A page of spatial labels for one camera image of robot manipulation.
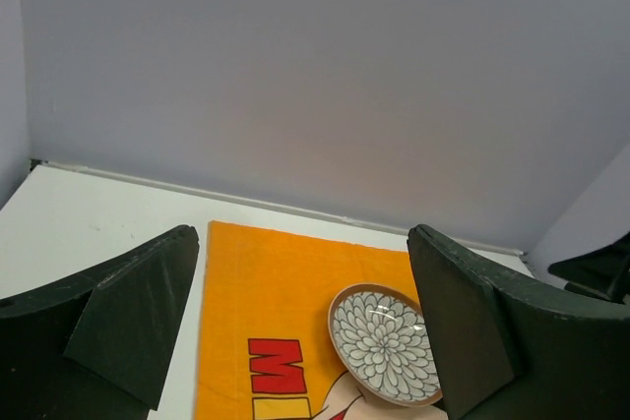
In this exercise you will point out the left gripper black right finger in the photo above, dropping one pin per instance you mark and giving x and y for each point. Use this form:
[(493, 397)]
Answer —
[(508, 346)]

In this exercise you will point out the orange cartoon mouse cloth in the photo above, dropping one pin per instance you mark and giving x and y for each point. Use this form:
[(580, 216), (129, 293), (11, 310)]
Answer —
[(265, 350)]

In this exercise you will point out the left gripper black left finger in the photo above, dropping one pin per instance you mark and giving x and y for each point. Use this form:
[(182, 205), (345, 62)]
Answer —
[(97, 344)]

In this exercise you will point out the floral patterned ceramic plate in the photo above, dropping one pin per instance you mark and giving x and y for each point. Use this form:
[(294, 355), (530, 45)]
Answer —
[(380, 336)]

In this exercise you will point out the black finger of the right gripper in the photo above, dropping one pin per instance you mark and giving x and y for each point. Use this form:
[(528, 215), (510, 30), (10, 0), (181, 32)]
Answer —
[(602, 274)]

